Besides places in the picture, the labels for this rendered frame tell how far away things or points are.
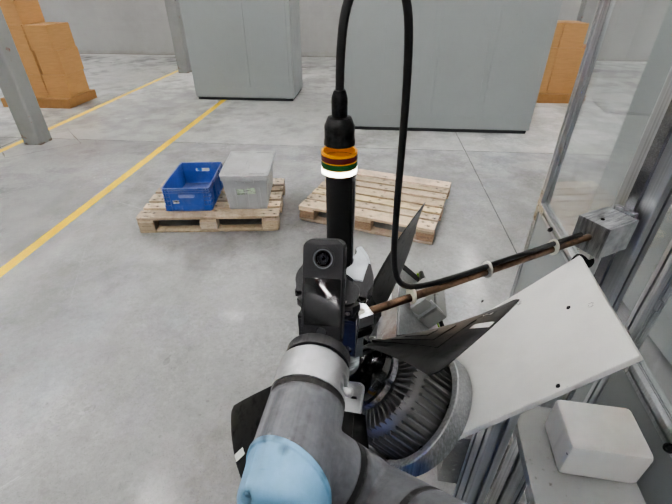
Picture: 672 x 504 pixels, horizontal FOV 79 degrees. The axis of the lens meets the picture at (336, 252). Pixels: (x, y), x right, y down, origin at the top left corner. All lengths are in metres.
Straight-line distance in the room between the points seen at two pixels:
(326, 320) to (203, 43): 7.70
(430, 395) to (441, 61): 5.44
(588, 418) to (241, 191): 3.00
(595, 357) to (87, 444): 2.15
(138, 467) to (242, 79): 6.69
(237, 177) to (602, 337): 3.07
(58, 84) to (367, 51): 5.26
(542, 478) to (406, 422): 0.44
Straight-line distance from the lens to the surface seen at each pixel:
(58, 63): 8.61
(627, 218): 1.03
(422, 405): 0.81
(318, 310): 0.45
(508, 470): 1.77
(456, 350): 0.54
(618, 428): 1.18
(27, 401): 2.75
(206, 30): 7.99
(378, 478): 0.41
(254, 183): 3.51
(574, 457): 1.13
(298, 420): 0.37
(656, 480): 1.27
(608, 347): 0.77
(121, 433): 2.37
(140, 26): 14.24
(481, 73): 6.14
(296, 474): 0.35
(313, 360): 0.41
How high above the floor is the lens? 1.81
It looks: 34 degrees down
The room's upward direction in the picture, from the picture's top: straight up
